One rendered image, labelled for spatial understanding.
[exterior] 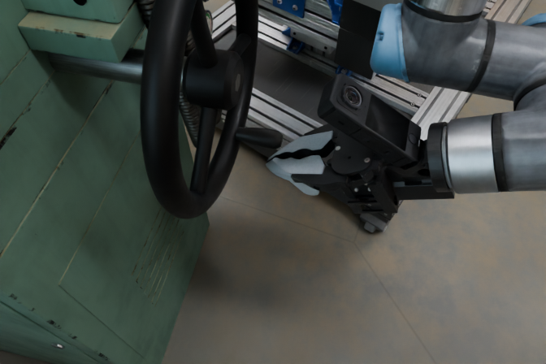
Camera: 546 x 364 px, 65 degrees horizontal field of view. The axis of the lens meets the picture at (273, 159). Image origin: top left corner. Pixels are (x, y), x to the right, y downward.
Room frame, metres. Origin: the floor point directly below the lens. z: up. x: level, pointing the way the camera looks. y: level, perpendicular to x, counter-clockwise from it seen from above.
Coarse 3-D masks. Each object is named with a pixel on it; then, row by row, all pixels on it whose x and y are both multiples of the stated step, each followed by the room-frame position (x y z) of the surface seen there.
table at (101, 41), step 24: (0, 0) 0.33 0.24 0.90; (0, 24) 0.32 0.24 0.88; (24, 24) 0.33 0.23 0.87; (48, 24) 0.33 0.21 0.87; (72, 24) 0.33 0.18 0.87; (96, 24) 0.33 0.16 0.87; (120, 24) 0.33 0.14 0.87; (144, 24) 0.37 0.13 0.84; (0, 48) 0.30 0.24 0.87; (24, 48) 0.33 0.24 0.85; (48, 48) 0.33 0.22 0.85; (72, 48) 0.32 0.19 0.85; (96, 48) 0.31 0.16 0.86; (120, 48) 0.32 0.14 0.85; (0, 72) 0.29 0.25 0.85
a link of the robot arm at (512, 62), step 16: (544, 16) 0.37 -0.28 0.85; (496, 32) 0.34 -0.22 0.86; (512, 32) 0.34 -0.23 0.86; (528, 32) 0.34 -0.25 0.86; (544, 32) 0.34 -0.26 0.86; (496, 48) 0.32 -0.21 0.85; (512, 48) 0.32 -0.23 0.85; (528, 48) 0.32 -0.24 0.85; (544, 48) 0.32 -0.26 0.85; (496, 64) 0.31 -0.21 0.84; (512, 64) 0.31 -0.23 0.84; (528, 64) 0.31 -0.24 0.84; (544, 64) 0.31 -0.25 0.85; (496, 80) 0.31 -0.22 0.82; (512, 80) 0.30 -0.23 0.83; (528, 80) 0.30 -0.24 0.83; (544, 80) 0.29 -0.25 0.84; (496, 96) 0.31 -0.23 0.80; (512, 96) 0.30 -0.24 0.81
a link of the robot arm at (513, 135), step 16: (528, 96) 0.28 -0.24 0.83; (544, 96) 0.27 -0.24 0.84; (512, 112) 0.26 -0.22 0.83; (528, 112) 0.26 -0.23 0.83; (544, 112) 0.25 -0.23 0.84; (496, 128) 0.25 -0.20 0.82; (512, 128) 0.24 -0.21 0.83; (528, 128) 0.24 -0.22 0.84; (544, 128) 0.23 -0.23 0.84; (496, 144) 0.23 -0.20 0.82; (512, 144) 0.23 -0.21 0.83; (528, 144) 0.22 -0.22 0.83; (544, 144) 0.22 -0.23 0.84; (496, 160) 0.22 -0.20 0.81; (512, 160) 0.22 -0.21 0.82; (528, 160) 0.21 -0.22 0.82; (544, 160) 0.21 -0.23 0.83; (496, 176) 0.21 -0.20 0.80; (512, 176) 0.21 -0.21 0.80; (528, 176) 0.20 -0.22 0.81; (544, 176) 0.20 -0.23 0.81
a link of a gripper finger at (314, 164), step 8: (272, 160) 0.30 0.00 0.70; (280, 160) 0.30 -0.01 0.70; (288, 160) 0.29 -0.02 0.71; (296, 160) 0.29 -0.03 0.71; (304, 160) 0.29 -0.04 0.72; (312, 160) 0.28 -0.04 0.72; (320, 160) 0.28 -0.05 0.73; (272, 168) 0.29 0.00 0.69; (280, 168) 0.29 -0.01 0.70; (288, 168) 0.28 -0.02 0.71; (296, 168) 0.28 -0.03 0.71; (304, 168) 0.27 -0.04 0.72; (312, 168) 0.27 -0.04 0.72; (320, 168) 0.27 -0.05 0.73; (280, 176) 0.28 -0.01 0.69; (288, 176) 0.27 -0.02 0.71; (296, 184) 0.28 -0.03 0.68; (304, 184) 0.28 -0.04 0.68; (304, 192) 0.28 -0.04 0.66; (312, 192) 0.27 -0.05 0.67
